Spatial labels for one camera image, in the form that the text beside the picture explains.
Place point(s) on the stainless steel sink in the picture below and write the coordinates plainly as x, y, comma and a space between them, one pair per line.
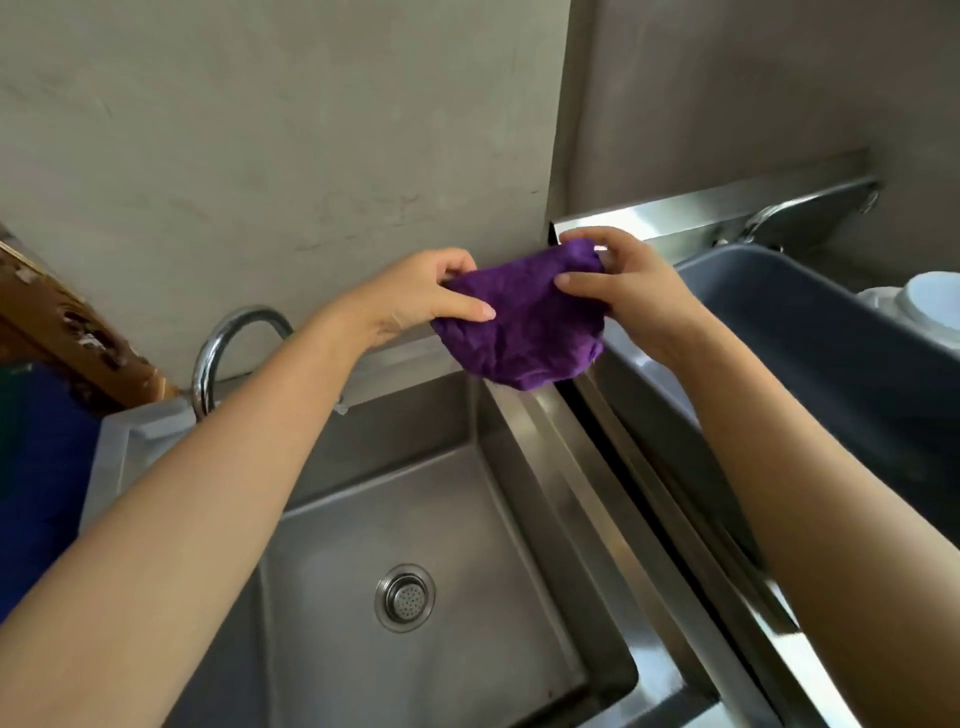
450, 562

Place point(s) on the person's right hand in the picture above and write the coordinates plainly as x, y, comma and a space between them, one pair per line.
637, 292

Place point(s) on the person's left forearm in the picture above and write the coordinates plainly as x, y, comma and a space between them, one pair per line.
165, 540

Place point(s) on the metal drain strainer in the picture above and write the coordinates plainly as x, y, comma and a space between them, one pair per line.
405, 598

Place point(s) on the chrome gooseneck faucet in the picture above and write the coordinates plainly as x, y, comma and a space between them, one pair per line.
217, 352

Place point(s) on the white plate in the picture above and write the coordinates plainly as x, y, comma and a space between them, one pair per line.
881, 300

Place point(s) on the grey plastic basin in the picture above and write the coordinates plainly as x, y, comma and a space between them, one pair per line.
825, 360

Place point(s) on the small chrome tap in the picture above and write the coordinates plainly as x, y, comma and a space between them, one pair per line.
757, 217

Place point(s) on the white bowl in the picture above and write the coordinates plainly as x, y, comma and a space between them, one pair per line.
934, 300

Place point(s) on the purple cleaning cloth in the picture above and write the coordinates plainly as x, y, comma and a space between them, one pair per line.
525, 330

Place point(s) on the person's left hand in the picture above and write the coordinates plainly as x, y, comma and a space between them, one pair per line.
409, 296

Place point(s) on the carved wooden furniture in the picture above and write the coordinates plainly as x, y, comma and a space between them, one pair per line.
67, 330

